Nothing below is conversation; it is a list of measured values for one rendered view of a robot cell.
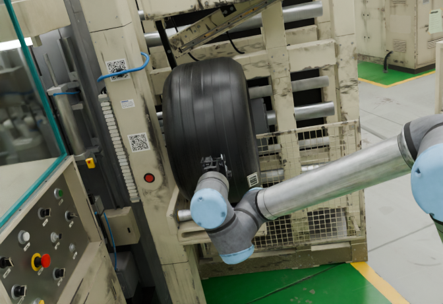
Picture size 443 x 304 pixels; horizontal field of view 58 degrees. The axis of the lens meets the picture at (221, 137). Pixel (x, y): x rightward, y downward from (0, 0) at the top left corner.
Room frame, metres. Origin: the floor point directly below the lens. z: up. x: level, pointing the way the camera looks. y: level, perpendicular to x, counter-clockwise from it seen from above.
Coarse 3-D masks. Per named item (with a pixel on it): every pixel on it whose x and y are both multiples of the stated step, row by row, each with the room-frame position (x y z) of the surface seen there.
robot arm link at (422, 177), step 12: (432, 132) 0.64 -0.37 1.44; (420, 144) 0.65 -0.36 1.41; (432, 144) 0.59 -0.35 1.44; (420, 156) 0.58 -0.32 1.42; (432, 156) 0.55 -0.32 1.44; (420, 168) 0.56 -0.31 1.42; (432, 168) 0.54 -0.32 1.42; (420, 180) 0.55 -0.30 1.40; (432, 180) 0.54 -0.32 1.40; (420, 192) 0.55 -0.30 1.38; (432, 192) 0.54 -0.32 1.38; (420, 204) 0.55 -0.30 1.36; (432, 204) 0.53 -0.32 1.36; (432, 216) 0.54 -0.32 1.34
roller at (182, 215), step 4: (232, 204) 1.36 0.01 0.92; (236, 204) 1.35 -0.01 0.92; (180, 212) 1.38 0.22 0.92; (184, 212) 1.38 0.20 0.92; (188, 212) 1.37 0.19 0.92; (180, 216) 1.37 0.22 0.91; (184, 216) 1.37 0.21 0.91; (188, 216) 1.36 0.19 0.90; (180, 220) 1.37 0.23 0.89; (184, 220) 1.37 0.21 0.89
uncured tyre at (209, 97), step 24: (192, 72) 1.42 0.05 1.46; (216, 72) 1.39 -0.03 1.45; (240, 72) 1.42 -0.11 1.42; (168, 96) 1.36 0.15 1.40; (192, 96) 1.32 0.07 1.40; (216, 96) 1.30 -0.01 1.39; (240, 96) 1.31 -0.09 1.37; (168, 120) 1.30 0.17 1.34; (192, 120) 1.26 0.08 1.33; (216, 120) 1.25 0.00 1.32; (240, 120) 1.25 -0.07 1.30; (168, 144) 1.28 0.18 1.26; (192, 144) 1.23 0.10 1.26; (216, 144) 1.22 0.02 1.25; (240, 144) 1.22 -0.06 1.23; (192, 168) 1.23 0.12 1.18; (240, 168) 1.21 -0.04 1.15; (192, 192) 1.25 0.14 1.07; (240, 192) 1.25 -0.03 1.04
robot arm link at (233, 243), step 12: (240, 216) 0.91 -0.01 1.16; (228, 228) 0.84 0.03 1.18; (240, 228) 0.86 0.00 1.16; (252, 228) 0.89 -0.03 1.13; (216, 240) 0.84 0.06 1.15; (228, 240) 0.84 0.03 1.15; (240, 240) 0.84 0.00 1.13; (228, 252) 0.83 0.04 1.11; (240, 252) 0.83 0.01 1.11; (252, 252) 0.85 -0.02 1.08
